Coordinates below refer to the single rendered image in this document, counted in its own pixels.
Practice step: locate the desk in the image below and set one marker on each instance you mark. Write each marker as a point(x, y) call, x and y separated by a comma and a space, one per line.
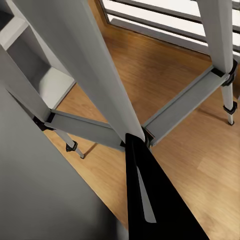
point(33, 56)

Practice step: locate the camera tripod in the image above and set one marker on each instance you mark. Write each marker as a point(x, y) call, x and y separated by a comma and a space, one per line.
point(42, 196)

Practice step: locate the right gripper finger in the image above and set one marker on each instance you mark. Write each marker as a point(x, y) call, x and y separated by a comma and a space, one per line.
point(174, 220)

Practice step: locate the fixed window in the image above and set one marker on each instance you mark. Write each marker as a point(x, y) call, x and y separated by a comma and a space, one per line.
point(171, 29)

